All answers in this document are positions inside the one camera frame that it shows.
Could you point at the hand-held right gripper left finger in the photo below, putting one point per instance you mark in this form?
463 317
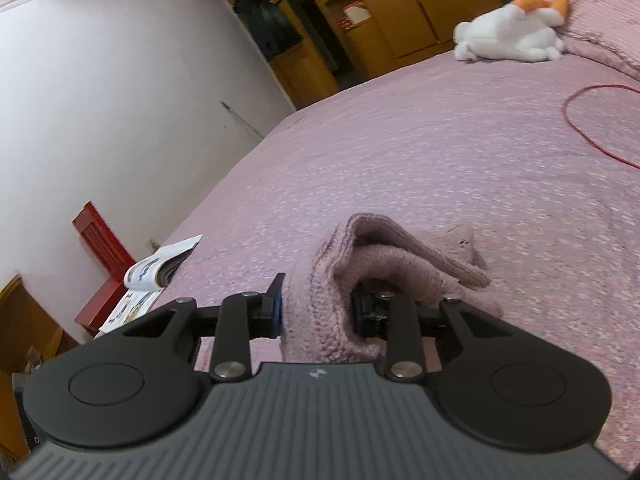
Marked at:
274 306

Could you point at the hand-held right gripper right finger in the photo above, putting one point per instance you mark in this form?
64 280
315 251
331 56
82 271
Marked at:
356 312

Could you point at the pink knitted sweater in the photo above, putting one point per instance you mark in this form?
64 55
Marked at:
400 260

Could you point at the open magazine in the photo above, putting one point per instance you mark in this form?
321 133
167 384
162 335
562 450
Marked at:
150 280

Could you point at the red wooden chair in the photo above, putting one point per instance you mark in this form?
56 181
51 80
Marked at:
102 265

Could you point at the brown wooden cabinet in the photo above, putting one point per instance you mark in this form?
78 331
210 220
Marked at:
25 345

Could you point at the dark hanging jacket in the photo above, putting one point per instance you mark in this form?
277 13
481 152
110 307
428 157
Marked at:
267 22

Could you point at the wooden wardrobe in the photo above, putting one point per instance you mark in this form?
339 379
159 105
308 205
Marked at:
360 15

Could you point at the red white box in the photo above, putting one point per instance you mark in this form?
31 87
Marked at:
356 14

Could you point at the white orange plush toy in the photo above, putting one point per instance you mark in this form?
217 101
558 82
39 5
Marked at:
510 30

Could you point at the pink pillow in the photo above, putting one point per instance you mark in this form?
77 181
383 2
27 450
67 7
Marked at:
605 20

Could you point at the thin stick against wall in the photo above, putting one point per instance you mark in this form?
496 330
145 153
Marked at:
242 119

